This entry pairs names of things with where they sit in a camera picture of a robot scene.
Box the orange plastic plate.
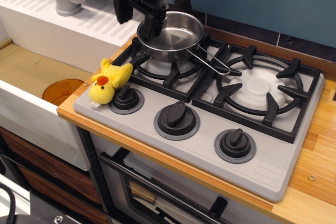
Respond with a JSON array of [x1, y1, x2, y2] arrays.
[[42, 79, 83, 106]]

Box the grey toy stove top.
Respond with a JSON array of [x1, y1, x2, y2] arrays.
[[72, 21, 326, 203]]

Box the black stove knob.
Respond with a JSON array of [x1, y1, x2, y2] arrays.
[[214, 129, 257, 164], [154, 101, 201, 141], [108, 84, 144, 115]]

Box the black right burner grate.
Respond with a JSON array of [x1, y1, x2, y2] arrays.
[[192, 45, 324, 144]]

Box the black middle stove knob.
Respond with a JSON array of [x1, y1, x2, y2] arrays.
[[154, 101, 201, 141]]

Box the stainless steel pan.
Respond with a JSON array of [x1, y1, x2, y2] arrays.
[[137, 11, 230, 76]]

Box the black right stove knob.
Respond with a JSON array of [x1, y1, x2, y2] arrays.
[[214, 129, 257, 164]]

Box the white toy sink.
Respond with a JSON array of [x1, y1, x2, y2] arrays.
[[1, 0, 143, 171]]

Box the black left stove knob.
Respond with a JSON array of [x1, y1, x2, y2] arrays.
[[108, 84, 144, 115]]

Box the yellow stuffed duck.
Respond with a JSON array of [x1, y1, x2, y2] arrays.
[[88, 58, 133, 109]]

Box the black left burner grate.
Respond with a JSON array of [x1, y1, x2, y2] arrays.
[[112, 37, 212, 103]]

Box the black burner grate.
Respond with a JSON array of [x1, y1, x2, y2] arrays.
[[112, 37, 212, 103], [192, 45, 324, 144]]

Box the oven door with handle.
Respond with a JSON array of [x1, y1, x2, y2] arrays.
[[99, 148, 267, 223]]

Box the black braided cable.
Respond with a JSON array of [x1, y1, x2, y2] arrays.
[[0, 183, 17, 224]]

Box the wooden drawer fronts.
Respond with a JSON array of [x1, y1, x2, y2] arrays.
[[1, 128, 111, 223]]

